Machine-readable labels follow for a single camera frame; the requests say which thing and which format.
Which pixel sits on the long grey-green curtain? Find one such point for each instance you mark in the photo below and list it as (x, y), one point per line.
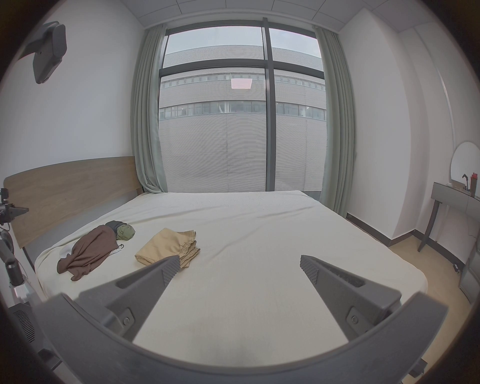
(148, 112)

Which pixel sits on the round white mirror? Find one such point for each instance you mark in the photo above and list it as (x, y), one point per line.
(465, 161)

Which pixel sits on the window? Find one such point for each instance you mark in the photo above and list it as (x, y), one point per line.
(270, 112)

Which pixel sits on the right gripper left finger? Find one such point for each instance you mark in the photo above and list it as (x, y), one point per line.
(123, 303)

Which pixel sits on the bed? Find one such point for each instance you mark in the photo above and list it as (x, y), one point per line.
(262, 243)

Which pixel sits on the tan shorts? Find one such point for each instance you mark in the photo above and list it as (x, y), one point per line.
(165, 245)

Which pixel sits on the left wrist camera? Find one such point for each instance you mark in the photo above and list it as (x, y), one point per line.
(3, 195)

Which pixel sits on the grey dressing table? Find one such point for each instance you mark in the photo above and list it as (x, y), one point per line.
(450, 195)

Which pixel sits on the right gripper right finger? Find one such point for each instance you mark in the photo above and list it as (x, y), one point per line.
(356, 303)

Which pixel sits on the brown garment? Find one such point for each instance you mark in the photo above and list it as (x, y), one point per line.
(90, 251)

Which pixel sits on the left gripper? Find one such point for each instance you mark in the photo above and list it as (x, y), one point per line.
(5, 214)

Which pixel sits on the green garment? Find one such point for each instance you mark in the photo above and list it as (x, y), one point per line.
(125, 232)

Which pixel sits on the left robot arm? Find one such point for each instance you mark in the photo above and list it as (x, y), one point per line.
(15, 272)

